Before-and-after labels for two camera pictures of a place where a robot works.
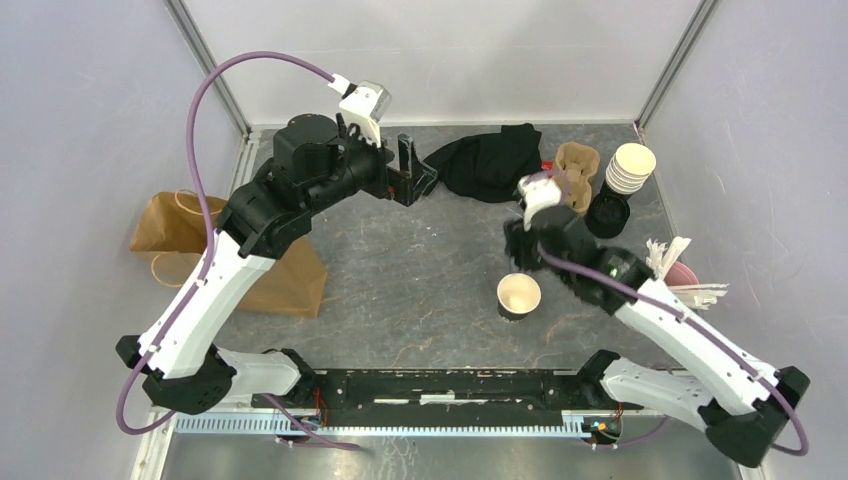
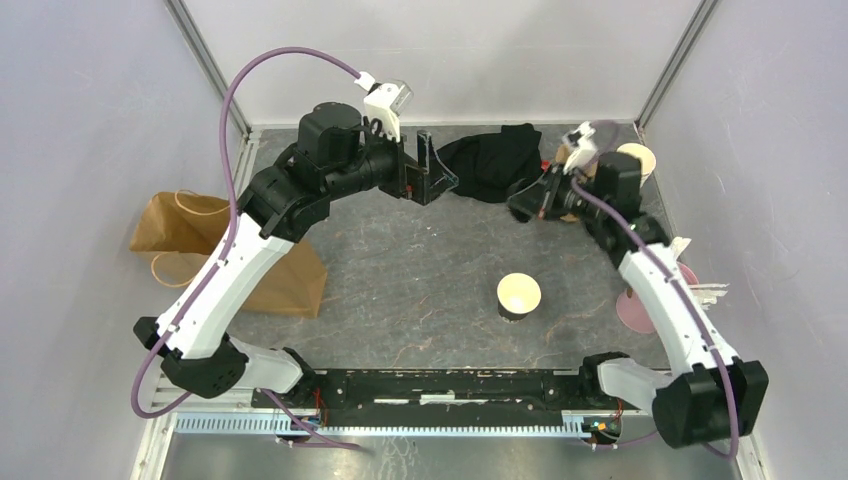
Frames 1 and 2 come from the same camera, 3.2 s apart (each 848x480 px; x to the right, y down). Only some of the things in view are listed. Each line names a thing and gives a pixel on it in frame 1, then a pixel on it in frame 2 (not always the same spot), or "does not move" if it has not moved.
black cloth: x=488 y=167 does not move
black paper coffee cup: x=518 y=294 does not move
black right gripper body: x=516 y=236 -> x=568 y=200
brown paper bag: x=172 y=229 does not move
